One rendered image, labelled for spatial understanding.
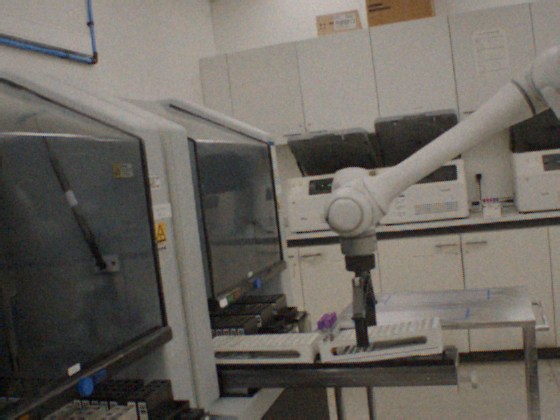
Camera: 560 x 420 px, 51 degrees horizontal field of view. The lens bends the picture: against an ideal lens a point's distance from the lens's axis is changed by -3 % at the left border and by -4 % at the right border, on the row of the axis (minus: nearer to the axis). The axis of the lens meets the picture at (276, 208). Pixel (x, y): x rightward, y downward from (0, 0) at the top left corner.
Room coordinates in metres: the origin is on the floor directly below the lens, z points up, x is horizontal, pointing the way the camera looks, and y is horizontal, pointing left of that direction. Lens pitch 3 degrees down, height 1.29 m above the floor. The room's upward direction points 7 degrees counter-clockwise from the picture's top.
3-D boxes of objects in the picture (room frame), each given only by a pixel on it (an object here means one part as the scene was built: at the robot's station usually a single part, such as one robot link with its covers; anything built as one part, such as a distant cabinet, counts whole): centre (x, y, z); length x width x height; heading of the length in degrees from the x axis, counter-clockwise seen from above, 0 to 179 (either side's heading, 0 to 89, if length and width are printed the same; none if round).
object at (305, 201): (4.15, -0.42, 1.22); 0.62 x 0.56 x 0.64; 160
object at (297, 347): (1.57, 0.08, 0.83); 0.30 x 0.10 x 0.06; 72
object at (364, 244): (1.49, -0.19, 1.10); 0.09 x 0.09 x 0.06
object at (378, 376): (1.52, -0.09, 0.78); 0.73 x 0.14 x 0.09; 72
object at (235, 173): (1.89, 0.33, 1.28); 0.61 x 0.51 x 0.63; 162
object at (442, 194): (3.97, -0.98, 1.24); 0.62 x 0.56 x 0.69; 162
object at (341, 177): (1.47, -0.19, 1.21); 0.13 x 0.11 x 0.16; 168
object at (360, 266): (1.49, -0.19, 1.03); 0.08 x 0.07 x 0.09; 162
